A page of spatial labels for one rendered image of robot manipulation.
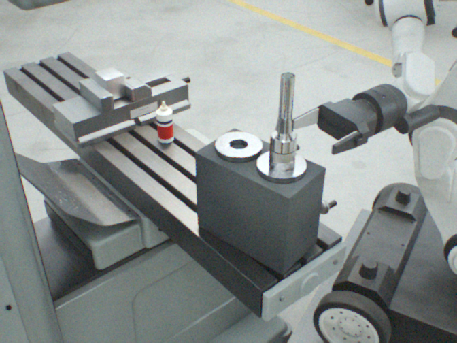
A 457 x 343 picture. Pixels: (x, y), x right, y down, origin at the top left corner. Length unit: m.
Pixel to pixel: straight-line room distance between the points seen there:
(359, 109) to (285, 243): 0.29
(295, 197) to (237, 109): 2.47
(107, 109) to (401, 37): 0.72
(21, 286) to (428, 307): 0.98
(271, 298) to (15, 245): 0.50
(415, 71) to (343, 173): 1.79
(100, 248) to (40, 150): 1.90
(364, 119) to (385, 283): 0.59
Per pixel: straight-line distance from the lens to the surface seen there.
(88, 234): 1.37
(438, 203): 1.50
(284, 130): 0.97
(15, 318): 1.25
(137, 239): 1.40
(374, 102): 1.11
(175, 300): 1.64
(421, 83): 1.18
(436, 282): 1.63
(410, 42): 1.29
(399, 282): 1.60
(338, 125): 1.09
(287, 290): 1.10
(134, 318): 1.57
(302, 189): 0.99
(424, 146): 1.37
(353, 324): 1.55
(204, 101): 3.52
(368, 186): 2.87
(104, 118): 1.48
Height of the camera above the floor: 1.69
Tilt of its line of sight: 36 degrees down
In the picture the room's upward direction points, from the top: straight up
